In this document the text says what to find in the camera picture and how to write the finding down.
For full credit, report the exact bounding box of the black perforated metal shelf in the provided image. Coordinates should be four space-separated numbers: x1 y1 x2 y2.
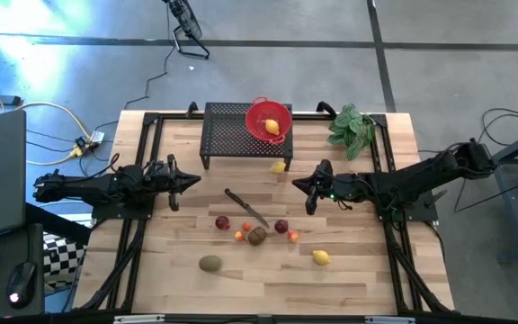
199 102 294 172

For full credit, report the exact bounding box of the black metal rig frame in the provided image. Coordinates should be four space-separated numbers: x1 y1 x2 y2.
72 110 456 316

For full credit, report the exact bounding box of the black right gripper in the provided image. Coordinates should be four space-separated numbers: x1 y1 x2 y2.
291 159 346 216

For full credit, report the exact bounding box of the black floor cable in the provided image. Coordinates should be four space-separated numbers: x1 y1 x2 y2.
454 179 518 213
481 107 518 148

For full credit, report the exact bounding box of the black fan cable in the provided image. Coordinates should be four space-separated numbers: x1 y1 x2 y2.
122 4 174 112

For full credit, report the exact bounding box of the black-handled toy knife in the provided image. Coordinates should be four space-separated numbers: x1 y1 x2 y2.
224 187 271 229

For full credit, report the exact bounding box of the black-white checkered board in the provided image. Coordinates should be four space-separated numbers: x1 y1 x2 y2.
42 232 88 290

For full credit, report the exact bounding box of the black computer mouse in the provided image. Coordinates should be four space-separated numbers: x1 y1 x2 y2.
5 261 38 311

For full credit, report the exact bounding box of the red plastic colander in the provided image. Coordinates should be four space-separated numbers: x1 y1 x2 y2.
245 95 293 146

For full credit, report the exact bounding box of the black floor fan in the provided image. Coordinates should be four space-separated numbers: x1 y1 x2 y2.
162 0 211 60

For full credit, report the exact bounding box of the green plant in white pot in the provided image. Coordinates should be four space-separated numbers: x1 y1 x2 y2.
326 103 377 161

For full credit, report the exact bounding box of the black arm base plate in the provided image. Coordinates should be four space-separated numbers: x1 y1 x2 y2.
378 191 439 222
92 197 155 221

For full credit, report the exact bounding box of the brown sliceable toy kiwi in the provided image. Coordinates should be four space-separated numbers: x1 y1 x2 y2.
246 226 268 247

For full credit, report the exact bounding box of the olive green toy kiwi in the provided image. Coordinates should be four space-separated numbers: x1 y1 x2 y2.
198 255 223 273

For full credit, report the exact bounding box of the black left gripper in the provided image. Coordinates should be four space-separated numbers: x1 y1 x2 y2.
150 154 202 212

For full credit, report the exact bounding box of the yellow extension cable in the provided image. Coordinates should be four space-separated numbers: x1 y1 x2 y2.
0 74 94 167

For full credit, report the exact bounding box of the silver aluminium bracket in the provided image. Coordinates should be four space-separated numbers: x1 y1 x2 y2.
113 314 166 324
364 315 416 324

